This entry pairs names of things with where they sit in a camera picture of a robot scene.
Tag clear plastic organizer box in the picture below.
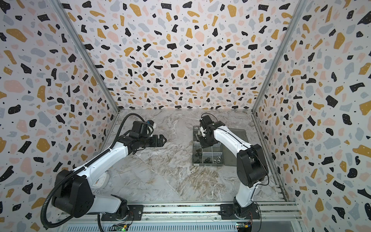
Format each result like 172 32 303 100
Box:
192 126 237 167

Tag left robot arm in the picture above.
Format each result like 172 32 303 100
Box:
51 120 167 219

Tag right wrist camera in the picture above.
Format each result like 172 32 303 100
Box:
200 126 206 137

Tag left black corrugated cable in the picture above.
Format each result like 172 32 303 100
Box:
40 112 146 232

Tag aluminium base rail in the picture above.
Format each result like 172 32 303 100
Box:
58 202 306 232

